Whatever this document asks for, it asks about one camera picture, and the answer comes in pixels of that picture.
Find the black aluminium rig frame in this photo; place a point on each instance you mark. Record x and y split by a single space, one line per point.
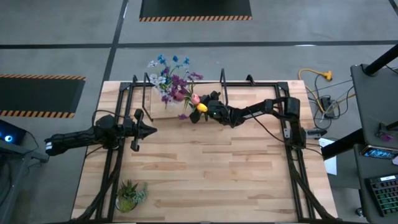
125 86

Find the small purple flower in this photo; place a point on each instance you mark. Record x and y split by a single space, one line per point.
386 137

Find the dark grey desk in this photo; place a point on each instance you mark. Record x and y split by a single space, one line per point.
376 99
363 186

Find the backlit black keyboard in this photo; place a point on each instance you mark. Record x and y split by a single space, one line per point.
384 196

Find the dark red artificial tulip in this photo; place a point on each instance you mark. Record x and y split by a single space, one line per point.
179 96

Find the black desk beam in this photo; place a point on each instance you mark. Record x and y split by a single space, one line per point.
342 144

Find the black power strip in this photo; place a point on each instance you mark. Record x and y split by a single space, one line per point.
327 105

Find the grey metal stand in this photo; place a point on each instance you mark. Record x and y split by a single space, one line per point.
21 152

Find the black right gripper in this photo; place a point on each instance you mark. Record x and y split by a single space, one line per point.
219 112

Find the pink artificial tulip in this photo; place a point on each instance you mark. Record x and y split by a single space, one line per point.
195 99

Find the white paper sheet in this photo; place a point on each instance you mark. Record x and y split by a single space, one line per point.
331 165

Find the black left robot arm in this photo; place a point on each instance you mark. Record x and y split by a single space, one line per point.
77 138

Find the potted green succulent plant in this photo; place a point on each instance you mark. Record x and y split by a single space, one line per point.
129 196

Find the black round pole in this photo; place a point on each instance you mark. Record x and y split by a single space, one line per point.
382 60

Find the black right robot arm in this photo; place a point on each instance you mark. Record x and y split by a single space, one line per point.
258 109

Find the wooden shelf black metal legs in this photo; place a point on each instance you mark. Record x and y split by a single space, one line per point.
157 107

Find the black hazard-striped floor mat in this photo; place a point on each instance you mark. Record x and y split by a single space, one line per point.
196 9
37 96

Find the smartphone with lit screen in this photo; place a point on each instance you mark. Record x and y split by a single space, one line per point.
377 152

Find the white artificial flower bunch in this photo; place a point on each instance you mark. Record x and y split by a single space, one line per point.
153 77

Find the blue artificial flower bunch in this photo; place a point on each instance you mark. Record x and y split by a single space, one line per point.
161 59

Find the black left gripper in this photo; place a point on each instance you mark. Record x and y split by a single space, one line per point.
133 129

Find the black caster wheel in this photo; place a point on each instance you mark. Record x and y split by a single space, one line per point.
359 212

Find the yellow orange artificial tulip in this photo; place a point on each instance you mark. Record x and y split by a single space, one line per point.
202 107

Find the computer tower blue light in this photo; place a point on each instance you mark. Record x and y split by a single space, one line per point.
12 133

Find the purple artificial flower bunch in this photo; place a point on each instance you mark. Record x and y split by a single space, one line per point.
177 81

